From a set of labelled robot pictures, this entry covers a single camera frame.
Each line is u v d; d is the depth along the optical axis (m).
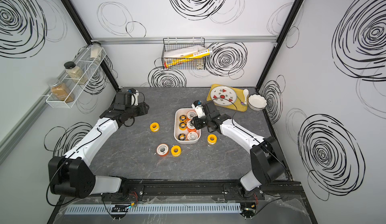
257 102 1.09
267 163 0.43
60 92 0.63
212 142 0.91
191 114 0.99
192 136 0.92
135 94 0.75
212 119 0.65
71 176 0.41
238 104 1.14
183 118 1.01
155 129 0.96
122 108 0.63
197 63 0.87
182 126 0.97
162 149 0.87
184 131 0.96
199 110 0.77
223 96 1.15
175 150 0.87
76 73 0.71
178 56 0.88
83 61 0.84
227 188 0.74
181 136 0.93
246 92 1.16
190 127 0.93
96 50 0.86
